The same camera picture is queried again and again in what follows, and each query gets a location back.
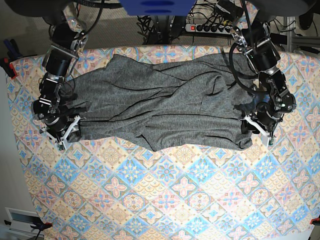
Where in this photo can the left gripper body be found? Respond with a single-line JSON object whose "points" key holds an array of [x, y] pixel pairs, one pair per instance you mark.
{"points": [[267, 130]]}

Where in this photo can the aluminium frame post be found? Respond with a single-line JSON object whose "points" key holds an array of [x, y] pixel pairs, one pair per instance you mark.
{"points": [[297, 38]]}

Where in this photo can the grey t-shirt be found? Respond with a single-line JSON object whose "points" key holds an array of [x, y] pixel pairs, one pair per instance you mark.
{"points": [[157, 106]]}

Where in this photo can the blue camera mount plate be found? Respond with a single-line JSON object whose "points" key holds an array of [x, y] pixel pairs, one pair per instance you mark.
{"points": [[157, 7]]}

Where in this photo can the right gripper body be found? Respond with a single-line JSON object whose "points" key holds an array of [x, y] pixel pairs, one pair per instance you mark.
{"points": [[58, 129]]}

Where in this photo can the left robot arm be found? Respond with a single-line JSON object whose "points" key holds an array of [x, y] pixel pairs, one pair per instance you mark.
{"points": [[252, 39]]}

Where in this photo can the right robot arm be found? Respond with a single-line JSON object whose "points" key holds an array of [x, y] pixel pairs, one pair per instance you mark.
{"points": [[51, 108]]}

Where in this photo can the red clamp lower right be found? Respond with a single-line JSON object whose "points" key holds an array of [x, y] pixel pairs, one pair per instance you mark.
{"points": [[315, 221]]}

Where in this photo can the red black clamp upper left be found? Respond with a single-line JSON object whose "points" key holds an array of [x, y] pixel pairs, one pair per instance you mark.
{"points": [[8, 67]]}

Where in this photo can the white wall vent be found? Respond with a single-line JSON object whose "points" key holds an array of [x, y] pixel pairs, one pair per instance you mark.
{"points": [[22, 219]]}

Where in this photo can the red black clamp lower left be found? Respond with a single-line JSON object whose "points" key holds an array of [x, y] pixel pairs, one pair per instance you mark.
{"points": [[37, 226]]}

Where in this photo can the red black clamp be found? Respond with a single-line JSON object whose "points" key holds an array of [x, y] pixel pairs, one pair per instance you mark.
{"points": [[8, 67], [37, 226]]}

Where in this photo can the patterned tablecloth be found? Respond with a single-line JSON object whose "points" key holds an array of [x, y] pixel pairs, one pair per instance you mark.
{"points": [[111, 189]]}

